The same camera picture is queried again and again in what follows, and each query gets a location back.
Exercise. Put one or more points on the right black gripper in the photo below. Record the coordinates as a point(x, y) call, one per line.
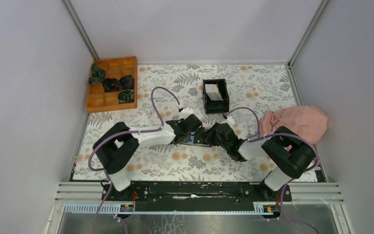
point(210, 134)

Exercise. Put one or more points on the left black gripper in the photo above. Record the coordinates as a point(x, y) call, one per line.
point(176, 122)

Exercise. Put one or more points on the brown leather card holder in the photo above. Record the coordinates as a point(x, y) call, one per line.
point(197, 139)

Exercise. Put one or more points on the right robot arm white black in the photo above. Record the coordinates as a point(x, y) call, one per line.
point(291, 153)

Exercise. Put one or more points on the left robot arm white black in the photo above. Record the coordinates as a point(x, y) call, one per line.
point(117, 146)

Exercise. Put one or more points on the black card box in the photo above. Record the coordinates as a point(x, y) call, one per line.
point(216, 107)

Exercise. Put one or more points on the stack of credit cards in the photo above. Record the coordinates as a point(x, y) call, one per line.
point(213, 92)

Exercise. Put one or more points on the floral patterned table mat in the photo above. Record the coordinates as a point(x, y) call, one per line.
point(253, 91)

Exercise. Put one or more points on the green black rolled sock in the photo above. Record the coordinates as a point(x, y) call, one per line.
point(126, 96)

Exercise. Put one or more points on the black rolled sock right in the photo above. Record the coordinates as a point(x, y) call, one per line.
point(126, 83)

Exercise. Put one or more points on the orange wooden compartment tray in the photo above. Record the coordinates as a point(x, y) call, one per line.
point(98, 100)

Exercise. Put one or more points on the pink crumpled cloth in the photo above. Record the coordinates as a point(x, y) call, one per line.
point(308, 122)

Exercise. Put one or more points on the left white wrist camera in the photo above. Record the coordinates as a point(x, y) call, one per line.
point(185, 112)

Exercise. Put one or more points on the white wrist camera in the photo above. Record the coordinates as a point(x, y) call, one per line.
point(230, 121)
point(185, 112)

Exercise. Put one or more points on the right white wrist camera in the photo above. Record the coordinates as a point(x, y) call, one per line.
point(230, 121)

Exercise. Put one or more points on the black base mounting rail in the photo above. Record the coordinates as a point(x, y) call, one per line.
point(148, 196)

